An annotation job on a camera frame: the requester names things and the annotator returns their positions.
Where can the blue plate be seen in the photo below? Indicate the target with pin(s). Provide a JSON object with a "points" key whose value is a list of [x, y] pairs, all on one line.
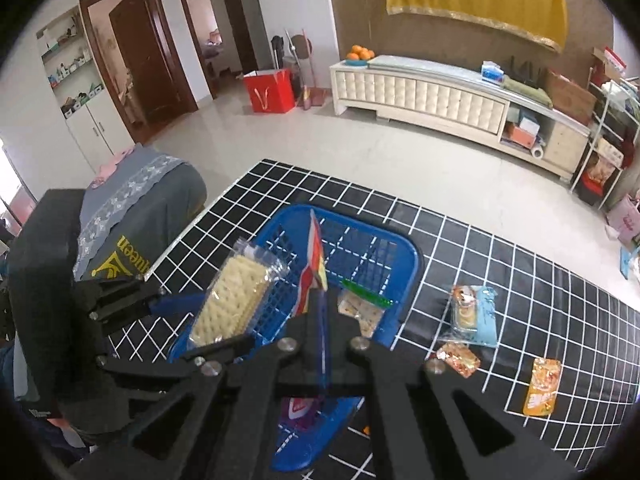
{"points": [[356, 62]]}

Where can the green folded cloth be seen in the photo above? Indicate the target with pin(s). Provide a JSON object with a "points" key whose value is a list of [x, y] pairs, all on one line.
{"points": [[527, 92]]}

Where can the white built-in wall shelf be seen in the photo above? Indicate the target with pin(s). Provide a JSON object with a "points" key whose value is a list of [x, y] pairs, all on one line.
{"points": [[100, 125]]}

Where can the brown wooden door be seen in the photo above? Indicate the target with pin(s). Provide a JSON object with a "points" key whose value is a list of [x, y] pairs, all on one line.
{"points": [[145, 55]]}

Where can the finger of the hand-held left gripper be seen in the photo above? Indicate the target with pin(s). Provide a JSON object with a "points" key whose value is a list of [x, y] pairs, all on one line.
{"points": [[230, 347], [175, 305]]}

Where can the black router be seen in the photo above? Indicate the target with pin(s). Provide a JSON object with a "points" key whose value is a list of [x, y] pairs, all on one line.
{"points": [[525, 70]]}

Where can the purple snack packet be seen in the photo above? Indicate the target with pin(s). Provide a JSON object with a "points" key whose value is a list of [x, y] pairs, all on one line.
{"points": [[305, 410]]}

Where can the orange box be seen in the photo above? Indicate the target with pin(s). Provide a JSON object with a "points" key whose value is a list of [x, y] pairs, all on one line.
{"points": [[520, 135]]}

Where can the black floor tool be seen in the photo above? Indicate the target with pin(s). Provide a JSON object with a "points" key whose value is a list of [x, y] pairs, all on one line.
{"points": [[278, 50]]}

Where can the small orange snack packet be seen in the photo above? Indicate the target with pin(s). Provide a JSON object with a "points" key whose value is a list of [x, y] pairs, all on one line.
{"points": [[457, 360]]}

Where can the brown round wall disc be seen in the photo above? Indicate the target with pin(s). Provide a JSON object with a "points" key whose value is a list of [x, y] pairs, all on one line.
{"points": [[306, 46]]}

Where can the light blue cookie packet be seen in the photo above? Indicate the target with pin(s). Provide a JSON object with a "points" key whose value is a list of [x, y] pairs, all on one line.
{"points": [[480, 320]]}

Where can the orange yellow snack packet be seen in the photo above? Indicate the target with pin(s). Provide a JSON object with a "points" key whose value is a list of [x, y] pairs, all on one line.
{"points": [[542, 387]]}

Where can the green label cracker packet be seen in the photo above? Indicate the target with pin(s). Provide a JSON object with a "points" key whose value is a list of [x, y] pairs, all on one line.
{"points": [[357, 307]]}

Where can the black grid tablecloth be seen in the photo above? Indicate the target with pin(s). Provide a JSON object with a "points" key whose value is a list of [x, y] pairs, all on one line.
{"points": [[500, 260]]}

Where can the red white box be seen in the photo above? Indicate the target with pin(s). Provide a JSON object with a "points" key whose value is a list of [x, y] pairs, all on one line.
{"points": [[607, 62]]}

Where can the pile of oranges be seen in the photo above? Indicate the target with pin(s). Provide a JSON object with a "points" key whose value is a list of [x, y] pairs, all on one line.
{"points": [[360, 52]]}

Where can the pink tote bag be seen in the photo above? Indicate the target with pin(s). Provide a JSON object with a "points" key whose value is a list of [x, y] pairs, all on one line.
{"points": [[625, 220]]}

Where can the blue tissue box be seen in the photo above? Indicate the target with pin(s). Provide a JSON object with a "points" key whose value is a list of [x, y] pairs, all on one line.
{"points": [[492, 72]]}

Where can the light blue box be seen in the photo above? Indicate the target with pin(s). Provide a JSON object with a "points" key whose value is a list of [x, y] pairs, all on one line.
{"points": [[527, 120]]}

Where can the red gift bag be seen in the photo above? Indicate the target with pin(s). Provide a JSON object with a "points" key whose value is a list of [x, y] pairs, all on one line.
{"points": [[270, 90]]}

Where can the white tv cabinet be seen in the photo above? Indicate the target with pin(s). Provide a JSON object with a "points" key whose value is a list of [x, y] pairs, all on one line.
{"points": [[425, 95]]}

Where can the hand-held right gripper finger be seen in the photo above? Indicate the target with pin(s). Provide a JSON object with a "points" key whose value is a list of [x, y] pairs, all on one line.
{"points": [[326, 355], [316, 350]]}

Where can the brown door frame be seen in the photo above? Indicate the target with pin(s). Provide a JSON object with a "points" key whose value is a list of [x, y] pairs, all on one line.
{"points": [[92, 60], [240, 20]]}

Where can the cardboard box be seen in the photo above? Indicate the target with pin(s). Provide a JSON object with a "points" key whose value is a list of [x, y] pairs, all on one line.
{"points": [[570, 97]]}

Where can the red striped snack packet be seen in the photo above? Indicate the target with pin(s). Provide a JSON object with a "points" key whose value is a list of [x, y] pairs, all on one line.
{"points": [[314, 260]]}

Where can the blue plastic basket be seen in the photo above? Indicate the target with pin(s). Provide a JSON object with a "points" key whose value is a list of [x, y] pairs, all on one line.
{"points": [[406, 270]]}

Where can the white paper roll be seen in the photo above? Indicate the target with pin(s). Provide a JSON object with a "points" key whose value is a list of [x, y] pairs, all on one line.
{"points": [[537, 152]]}

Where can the pink cloth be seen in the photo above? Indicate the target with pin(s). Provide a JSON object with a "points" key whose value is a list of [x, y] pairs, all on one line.
{"points": [[112, 165]]}

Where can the orange snack bag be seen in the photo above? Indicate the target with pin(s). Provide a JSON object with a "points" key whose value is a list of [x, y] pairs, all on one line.
{"points": [[600, 172]]}

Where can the white metal shelf rack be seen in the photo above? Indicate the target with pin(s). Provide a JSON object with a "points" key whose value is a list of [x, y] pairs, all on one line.
{"points": [[597, 110]]}

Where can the grey crown-print cushion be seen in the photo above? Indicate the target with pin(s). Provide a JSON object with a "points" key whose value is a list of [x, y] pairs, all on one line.
{"points": [[150, 200]]}

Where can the clear cracker packet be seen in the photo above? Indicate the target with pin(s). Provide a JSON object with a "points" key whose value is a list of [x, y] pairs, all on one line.
{"points": [[235, 290]]}

